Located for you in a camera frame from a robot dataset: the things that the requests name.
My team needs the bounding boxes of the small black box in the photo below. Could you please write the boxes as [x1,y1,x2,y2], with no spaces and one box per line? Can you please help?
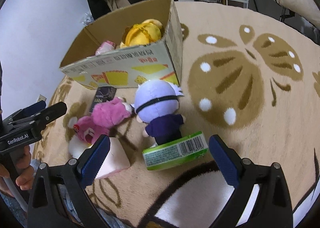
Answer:
[89,86,117,114]

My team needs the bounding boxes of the green package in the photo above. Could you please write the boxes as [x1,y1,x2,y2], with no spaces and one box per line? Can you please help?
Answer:
[142,131,209,171]

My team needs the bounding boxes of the yellow plush toy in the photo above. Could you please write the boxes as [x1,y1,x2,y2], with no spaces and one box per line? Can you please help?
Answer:
[119,19,164,49]

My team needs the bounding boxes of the pink roll cake plush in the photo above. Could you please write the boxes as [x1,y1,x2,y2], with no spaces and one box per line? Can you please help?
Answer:
[69,137,131,180]

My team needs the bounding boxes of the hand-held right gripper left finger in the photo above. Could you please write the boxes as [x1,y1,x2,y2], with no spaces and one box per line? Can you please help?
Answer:
[27,134,111,228]

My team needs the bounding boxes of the small pink plush toy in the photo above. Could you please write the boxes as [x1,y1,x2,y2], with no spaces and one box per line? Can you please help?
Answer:
[95,40,117,56]

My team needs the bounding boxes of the printed cardboard box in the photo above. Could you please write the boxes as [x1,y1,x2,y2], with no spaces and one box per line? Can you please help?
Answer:
[59,0,184,90]

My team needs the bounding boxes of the lavender-haired plush doll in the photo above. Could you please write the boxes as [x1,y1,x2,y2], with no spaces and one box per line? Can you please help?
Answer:
[132,79,187,147]

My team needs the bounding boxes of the person's left hand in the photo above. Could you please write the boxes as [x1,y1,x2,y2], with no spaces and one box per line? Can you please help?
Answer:
[14,146,35,191]

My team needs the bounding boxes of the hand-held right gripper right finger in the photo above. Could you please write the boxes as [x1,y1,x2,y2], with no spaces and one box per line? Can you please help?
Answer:
[209,135,293,228]

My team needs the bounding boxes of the black hanging coat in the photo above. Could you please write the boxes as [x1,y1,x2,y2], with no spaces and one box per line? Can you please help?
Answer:
[84,0,111,20]

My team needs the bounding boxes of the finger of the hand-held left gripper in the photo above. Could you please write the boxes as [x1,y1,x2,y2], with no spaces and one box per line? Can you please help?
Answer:
[32,102,68,128]
[2,100,47,125]

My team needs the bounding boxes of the beige butterfly blanket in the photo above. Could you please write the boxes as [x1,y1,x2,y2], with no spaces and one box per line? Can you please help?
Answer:
[32,0,320,228]

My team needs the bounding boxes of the pink bear plush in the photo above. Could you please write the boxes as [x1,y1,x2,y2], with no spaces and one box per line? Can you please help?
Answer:
[73,97,133,145]

